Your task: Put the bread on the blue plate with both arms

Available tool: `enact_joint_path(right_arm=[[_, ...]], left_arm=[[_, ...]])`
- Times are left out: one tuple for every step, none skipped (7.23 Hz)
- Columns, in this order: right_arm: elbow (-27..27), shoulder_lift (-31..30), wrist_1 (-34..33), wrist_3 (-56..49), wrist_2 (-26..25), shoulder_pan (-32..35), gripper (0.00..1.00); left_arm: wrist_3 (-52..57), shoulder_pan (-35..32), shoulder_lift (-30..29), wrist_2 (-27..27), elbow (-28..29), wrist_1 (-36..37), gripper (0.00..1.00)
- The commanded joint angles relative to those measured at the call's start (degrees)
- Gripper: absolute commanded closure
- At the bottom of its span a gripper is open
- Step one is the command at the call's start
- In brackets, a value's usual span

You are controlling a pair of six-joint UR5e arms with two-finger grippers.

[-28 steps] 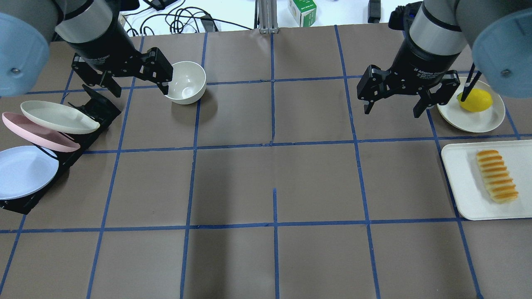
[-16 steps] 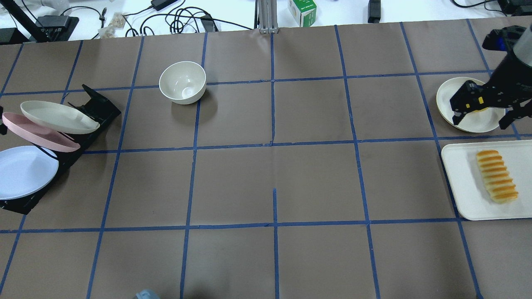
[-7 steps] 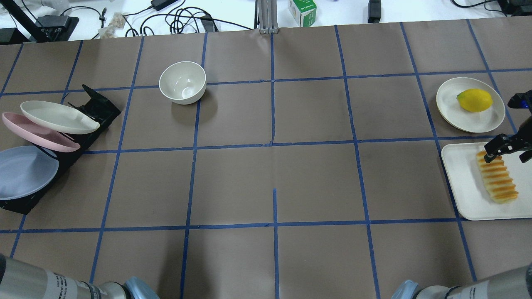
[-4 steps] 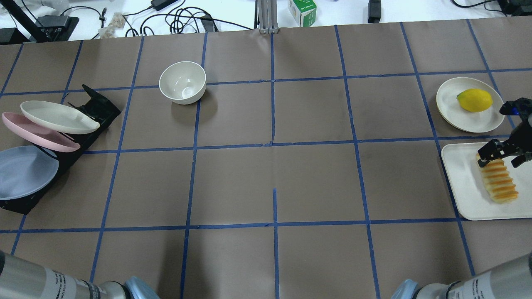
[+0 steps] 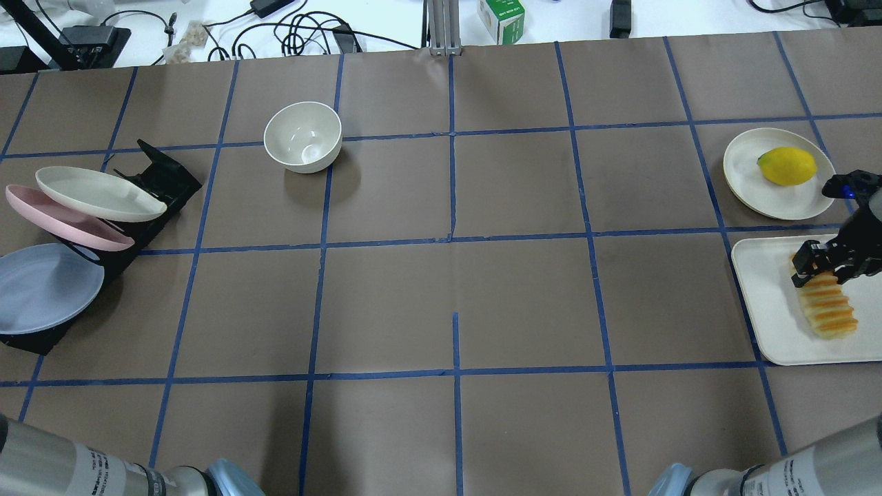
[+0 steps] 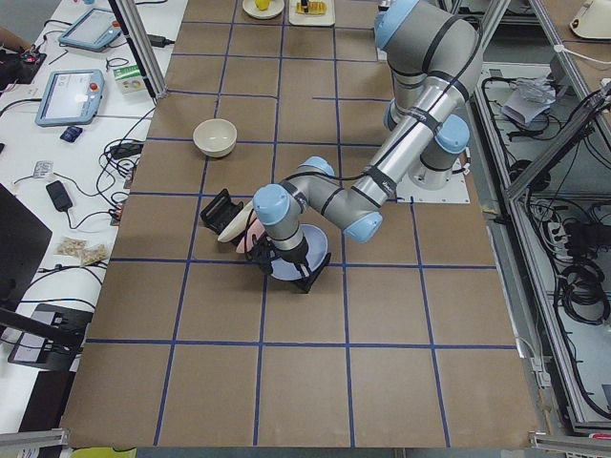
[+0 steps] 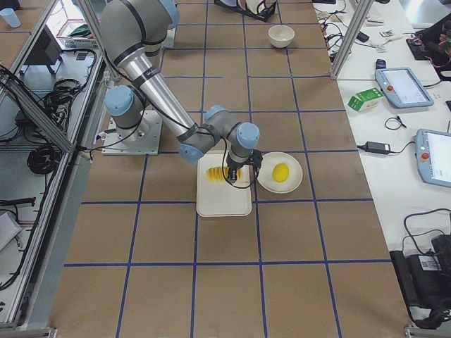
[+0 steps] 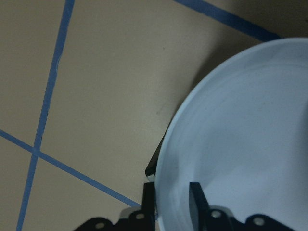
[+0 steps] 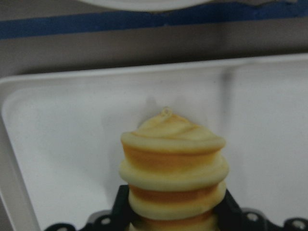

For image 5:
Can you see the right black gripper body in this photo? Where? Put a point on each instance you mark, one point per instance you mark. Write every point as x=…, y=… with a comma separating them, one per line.
x=864, y=253

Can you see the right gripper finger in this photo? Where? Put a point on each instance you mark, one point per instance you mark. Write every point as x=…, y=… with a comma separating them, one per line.
x=811, y=260

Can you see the yellow ridged bread loaf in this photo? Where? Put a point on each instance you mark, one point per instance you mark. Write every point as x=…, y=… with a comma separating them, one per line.
x=826, y=308

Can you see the blue plate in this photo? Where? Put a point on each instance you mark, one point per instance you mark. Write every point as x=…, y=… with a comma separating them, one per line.
x=46, y=285

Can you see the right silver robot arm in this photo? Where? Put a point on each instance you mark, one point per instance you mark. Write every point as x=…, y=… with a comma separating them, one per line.
x=844, y=463

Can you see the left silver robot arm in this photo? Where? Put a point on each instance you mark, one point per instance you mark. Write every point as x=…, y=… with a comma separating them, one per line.
x=35, y=462

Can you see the cream plate under lemon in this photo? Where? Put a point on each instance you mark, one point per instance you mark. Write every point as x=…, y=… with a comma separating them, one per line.
x=784, y=202

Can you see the cream plate in rack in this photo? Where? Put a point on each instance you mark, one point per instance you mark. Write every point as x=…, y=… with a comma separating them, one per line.
x=99, y=194

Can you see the pink plate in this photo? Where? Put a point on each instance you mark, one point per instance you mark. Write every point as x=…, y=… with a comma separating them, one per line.
x=64, y=222

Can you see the white rectangular tray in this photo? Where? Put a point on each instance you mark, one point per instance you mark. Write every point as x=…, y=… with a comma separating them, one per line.
x=763, y=269

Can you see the yellow lemon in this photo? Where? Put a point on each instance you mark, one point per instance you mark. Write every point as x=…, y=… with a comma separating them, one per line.
x=787, y=166

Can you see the green and white box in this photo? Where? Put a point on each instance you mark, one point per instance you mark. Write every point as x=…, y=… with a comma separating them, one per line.
x=504, y=20

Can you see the cream bowl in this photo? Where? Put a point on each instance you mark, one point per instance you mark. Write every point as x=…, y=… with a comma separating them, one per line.
x=304, y=138

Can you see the black dish rack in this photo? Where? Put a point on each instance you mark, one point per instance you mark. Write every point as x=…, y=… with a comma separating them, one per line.
x=165, y=179

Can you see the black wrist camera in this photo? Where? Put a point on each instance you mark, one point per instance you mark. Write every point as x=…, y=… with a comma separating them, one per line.
x=858, y=185

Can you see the aluminium frame post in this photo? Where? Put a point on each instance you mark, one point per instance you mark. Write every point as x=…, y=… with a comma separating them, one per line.
x=441, y=28

